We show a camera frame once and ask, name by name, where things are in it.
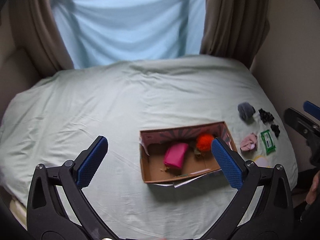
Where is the brown curtain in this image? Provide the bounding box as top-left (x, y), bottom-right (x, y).
top-left (200, 0), bottom-right (270, 68)
top-left (9, 0), bottom-right (74, 76)

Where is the yellow rimmed round pad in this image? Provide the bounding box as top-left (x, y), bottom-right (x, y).
top-left (253, 155), bottom-right (270, 168)

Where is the orange fluffy pom-pom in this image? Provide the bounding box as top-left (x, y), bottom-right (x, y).
top-left (196, 133), bottom-right (215, 152)

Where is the brown right curtain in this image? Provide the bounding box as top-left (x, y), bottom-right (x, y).
top-left (200, 0), bottom-right (270, 68)

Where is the pale green bed sheet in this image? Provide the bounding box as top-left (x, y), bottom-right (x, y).
top-left (1, 56), bottom-right (298, 239)

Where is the person's right hand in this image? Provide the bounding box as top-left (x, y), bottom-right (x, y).
top-left (305, 171), bottom-right (320, 205)

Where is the black patterned scarf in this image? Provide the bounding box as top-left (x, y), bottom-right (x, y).
top-left (258, 108), bottom-right (274, 124)

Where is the pink cloth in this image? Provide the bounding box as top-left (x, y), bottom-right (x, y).
top-left (240, 133), bottom-right (258, 152)

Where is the cardboard box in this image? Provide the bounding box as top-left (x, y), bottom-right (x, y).
top-left (140, 121), bottom-right (236, 187)

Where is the grey fluffy pom-pom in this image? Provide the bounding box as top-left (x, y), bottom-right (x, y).
top-left (238, 102), bottom-right (255, 121)

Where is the black scrunchie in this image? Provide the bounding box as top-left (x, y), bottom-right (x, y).
top-left (271, 124), bottom-right (280, 138)

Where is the light blue hanging cloth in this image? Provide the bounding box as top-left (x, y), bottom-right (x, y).
top-left (51, 0), bottom-right (205, 69)

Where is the magenta soft pouch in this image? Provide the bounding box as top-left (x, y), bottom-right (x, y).
top-left (163, 142), bottom-right (189, 170)

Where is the brown left curtain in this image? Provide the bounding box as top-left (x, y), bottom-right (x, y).
top-left (9, 0), bottom-right (74, 76)

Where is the green wet wipes pack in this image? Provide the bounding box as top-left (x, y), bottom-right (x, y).
top-left (260, 129), bottom-right (276, 155)

